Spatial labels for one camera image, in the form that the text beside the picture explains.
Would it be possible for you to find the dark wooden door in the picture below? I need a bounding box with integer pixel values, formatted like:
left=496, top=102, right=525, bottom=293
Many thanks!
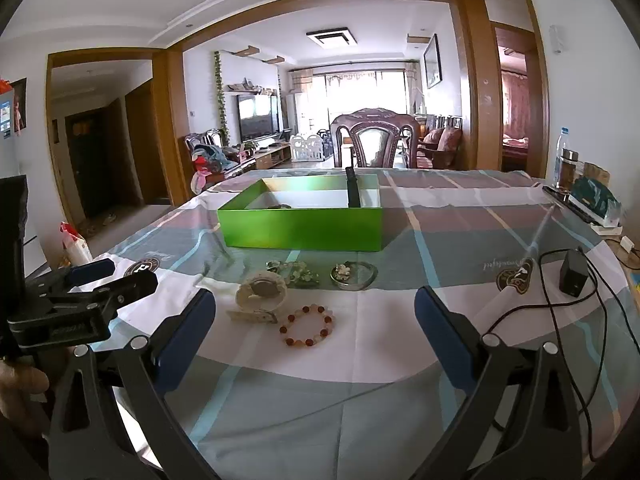
left=65, top=110, right=109, bottom=218

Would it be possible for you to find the red and white bag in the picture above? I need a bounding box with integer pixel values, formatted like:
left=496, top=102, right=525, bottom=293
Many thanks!
left=61, top=221, right=94, bottom=266

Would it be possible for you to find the television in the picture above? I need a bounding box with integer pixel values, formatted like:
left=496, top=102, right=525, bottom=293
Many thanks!
left=236, top=94, right=276, bottom=142

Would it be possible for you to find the teal packet on white box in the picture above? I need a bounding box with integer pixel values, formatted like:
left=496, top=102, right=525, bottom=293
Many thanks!
left=570, top=176, right=622, bottom=227

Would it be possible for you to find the green box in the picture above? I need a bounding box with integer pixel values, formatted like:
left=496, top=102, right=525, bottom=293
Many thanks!
left=216, top=173, right=384, bottom=252

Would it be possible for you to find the wall photo poster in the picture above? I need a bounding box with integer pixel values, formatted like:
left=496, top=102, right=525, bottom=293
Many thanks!
left=12, top=78, right=27, bottom=133

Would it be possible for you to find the square ceiling lamp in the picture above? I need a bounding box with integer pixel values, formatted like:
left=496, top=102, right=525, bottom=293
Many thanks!
left=306, top=27, right=357, bottom=50

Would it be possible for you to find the brown cardboard box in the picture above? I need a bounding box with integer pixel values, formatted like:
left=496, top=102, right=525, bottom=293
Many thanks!
left=582, top=161, right=611, bottom=187

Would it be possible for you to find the white baby fence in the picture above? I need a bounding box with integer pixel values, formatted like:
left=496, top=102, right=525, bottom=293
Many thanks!
left=290, top=132, right=333, bottom=162

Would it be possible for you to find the person's left hand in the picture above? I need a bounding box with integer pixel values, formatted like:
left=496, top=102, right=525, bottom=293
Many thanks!
left=0, top=345, right=76, bottom=443

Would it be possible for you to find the clear water bottle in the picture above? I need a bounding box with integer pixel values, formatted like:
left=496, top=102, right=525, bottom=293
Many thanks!
left=552, top=126, right=572, bottom=188

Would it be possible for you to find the plaid tablecloth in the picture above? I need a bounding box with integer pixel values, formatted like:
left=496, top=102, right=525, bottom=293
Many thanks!
left=65, top=167, right=640, bottom=480

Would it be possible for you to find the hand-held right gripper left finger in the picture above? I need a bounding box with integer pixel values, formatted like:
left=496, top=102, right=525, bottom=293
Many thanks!
left=47, top=287, right=221, bottom=480

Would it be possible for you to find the framed wall picture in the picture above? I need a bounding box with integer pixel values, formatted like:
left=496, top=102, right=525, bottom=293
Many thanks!
left=423, top=34, right=443, bottom=90

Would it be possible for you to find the white watch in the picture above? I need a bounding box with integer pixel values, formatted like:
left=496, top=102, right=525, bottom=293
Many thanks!
left=227, top=270, right=289, bottom=325

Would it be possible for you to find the wooden armchair with toys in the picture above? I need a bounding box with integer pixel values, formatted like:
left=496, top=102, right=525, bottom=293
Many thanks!
left=185, top=129, right=257, bottom=193

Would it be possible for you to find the black watch strap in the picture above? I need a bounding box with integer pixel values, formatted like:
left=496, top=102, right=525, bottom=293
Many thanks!
left=345, top=166, right=362, bottom=209

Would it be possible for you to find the black power adapter with cable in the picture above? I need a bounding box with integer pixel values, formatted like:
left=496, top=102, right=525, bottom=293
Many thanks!
left=487, top=246, right=640, bottom=463

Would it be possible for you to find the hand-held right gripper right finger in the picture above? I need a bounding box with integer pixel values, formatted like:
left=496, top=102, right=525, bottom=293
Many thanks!
left=414, top=285, right=596, bottom=480

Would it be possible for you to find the glass tea bottle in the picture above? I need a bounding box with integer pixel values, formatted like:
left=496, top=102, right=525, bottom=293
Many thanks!
left=559, top=149, right=581, bottom=192

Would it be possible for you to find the green bead bracelet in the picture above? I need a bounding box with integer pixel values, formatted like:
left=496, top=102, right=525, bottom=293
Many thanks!
left=287, top=261, right=321, bottom=288

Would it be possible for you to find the red and white bead bracelet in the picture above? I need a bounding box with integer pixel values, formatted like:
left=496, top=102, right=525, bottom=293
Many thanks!
left=279, top=304, right=335, bottom=348

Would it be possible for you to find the silver bangle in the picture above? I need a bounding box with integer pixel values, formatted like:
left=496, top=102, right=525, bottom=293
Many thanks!
left=329, top=261, right=378, bottom=291

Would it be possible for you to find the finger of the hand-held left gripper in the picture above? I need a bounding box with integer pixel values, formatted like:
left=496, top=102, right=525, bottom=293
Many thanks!
left=47, top=272, right=160, bottom=322
left=30, top=258, right=116, bottom=292

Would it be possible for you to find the wooden sofa with cushions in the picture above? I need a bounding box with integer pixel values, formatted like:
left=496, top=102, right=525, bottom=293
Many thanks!
left=415, top=115, right=463, bottom=170

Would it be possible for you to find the wooden television cabinet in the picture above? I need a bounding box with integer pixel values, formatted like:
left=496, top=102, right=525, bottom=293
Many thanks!
left=250, top=142, right=292, bottom=171

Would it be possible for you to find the bed with pink cover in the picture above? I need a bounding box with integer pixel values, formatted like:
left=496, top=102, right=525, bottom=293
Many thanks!
left=501, top=137, right=529, bottom=161

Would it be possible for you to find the green ivy garland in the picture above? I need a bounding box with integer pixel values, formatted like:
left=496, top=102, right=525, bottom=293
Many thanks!
left=214, top=51, right=231, bottom=146

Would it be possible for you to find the carved wooden chair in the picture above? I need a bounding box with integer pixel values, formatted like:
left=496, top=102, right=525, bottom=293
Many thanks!
left=330, top=108, right=421, bottom=170

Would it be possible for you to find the black flat tray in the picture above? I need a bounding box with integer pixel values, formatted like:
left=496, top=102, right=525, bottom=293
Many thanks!
left=542, top=185, right=601, bottom=223

